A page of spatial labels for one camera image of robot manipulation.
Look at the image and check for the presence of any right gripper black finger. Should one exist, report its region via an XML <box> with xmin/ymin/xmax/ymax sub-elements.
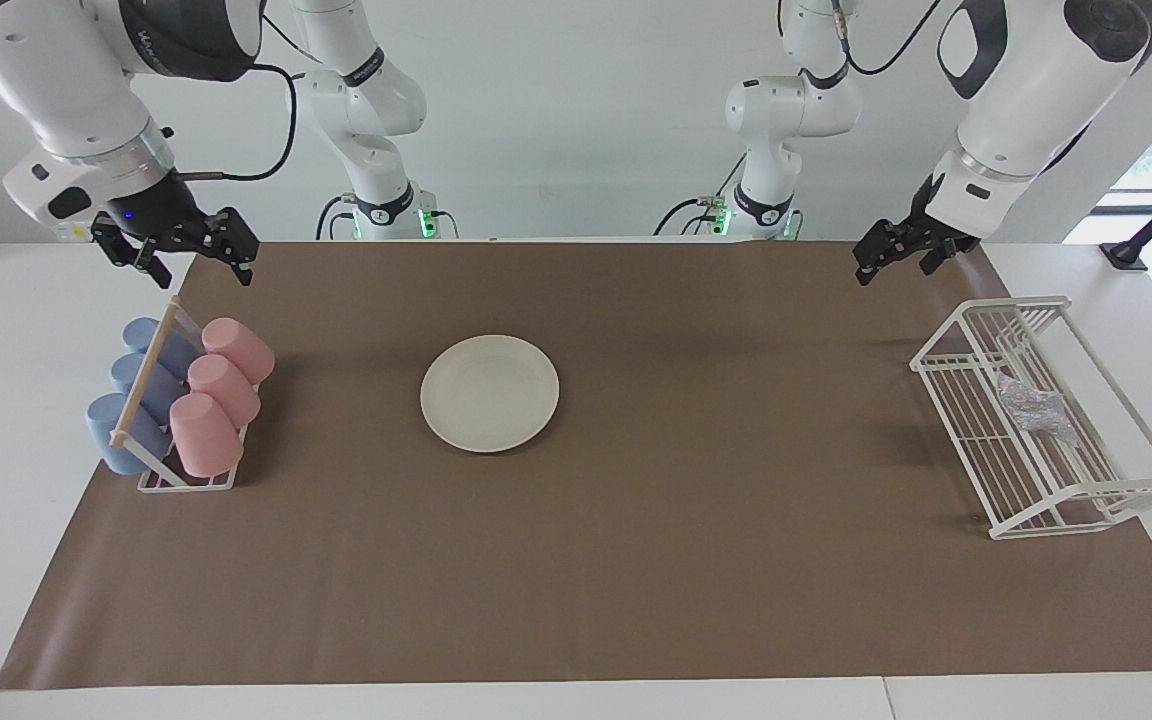
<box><xmin>218</xmin><ymin>207</ymin><xmax>260</xmax><ymax>288</ymax></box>
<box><xmin>131</xmin><ymin>240</ymin><xmax>174</xmax><ymax>288</ymax></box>

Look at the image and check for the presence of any cream round plate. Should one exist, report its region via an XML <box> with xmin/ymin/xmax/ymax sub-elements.
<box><xmin>420</xmin><ymin>334</ymin><xmax>561</xmax><ymax>454</ymax></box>

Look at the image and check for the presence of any blue cup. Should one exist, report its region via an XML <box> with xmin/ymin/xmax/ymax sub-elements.
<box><xmin>110</xmin><ymin>352</ymin><xmax>187</xmax><ymax>421</ymax></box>
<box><xmin>86</xmin><ymin>393</ymin><xmax>175</xmax><ymax>476</ymax></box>
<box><xmin>122</xmin><ymin>317</ymin><xmax>202</xmax><ymax>379</ymax></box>

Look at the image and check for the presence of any pink cup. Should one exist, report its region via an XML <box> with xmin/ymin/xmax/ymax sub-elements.
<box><xmin>169</xmin><ymin>392</ymin><xmax>245</xmax><ymax>479</ymax></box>
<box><xmin>186</xmin><ymin>354</ymin><xmax>262</xmax><ymax>429</ymax></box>
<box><xmin>201</xmin><ymin>317</ymin><xmax>276</xmax><ymax>386</ymax></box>

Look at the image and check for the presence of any brown table mat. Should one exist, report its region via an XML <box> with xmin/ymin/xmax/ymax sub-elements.
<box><xmin>0</xmin><ymin>240</ymin><xmax>1152</xmax><ymax>691</ymax></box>

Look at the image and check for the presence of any black right base cable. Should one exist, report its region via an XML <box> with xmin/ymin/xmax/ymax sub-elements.
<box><xmin>314</xmin><ymin>193</ymin><xmax>357</xmax><ymax>241</ymax></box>

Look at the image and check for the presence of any black base cable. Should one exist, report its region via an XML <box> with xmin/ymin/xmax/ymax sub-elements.
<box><xmin>314</xmin><ymin>193</ymin><xmax>357</xmax><ymax>241</ymax></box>
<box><xmin>652</xmin><ymin>150</ymin><xmax>749</xmax><ymax>238</ymax></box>

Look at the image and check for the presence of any white cup rack wooden handle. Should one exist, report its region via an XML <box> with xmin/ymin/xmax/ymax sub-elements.
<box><xmin>109</xmin><ymin>298</ymin><xmax>262</xmax><ymax>493</ymax></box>

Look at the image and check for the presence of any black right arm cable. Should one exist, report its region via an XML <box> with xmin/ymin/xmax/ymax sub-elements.
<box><xmin>176</xmin><ymin>60</ymin><xmax>299</xmax><ymax>183</ymax></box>

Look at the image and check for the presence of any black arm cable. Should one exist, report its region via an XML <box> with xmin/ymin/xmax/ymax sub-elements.
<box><xmin>831</xmin><ymin>0</ymin><xmax>947</xmax><ymax>77</ymax></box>
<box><xmin>176</xmin><ymin>60</ymin><xmax>299</xmax><ymax>183</ymax></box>

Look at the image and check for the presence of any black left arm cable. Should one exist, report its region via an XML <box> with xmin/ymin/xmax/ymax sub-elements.
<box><xmin>831</xmin><ymin>0</ymin><xmax>947</xmax><ymax>77</ymax></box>

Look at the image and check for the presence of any black left base cable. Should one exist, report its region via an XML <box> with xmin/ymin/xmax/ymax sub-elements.
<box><xmin>652</xmin><ymin>150</ymin><xmax>749</xmax><ymax>238</ymax></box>

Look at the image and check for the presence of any white wire dish rack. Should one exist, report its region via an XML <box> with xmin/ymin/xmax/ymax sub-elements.
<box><xmin>909</xmin><ymin>295</ymin><xmax>1152</xmax><ymax>541</ymax></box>

